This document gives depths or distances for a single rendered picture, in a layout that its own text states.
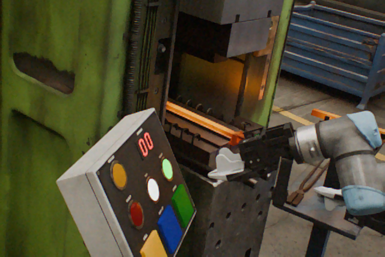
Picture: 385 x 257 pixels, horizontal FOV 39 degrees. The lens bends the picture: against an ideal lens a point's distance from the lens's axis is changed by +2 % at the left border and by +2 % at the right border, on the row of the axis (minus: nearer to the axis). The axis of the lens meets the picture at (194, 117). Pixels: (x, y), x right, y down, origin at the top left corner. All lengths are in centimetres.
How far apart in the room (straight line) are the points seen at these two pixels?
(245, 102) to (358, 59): 344
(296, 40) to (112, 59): 433
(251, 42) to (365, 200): 66
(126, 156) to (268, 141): 29
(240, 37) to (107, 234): 72
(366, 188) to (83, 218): 52
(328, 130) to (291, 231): 208
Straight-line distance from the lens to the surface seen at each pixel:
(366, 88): 530
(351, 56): 533
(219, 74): 194
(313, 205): 206
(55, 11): 154
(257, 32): 156
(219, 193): 159
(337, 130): 109
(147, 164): 114
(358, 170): 107
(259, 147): 111
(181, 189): 125
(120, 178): 102
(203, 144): 161
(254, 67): 190
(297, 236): 312
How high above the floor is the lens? 167
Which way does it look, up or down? 23 degrees down
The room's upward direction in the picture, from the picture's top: 9 degrees clockwise
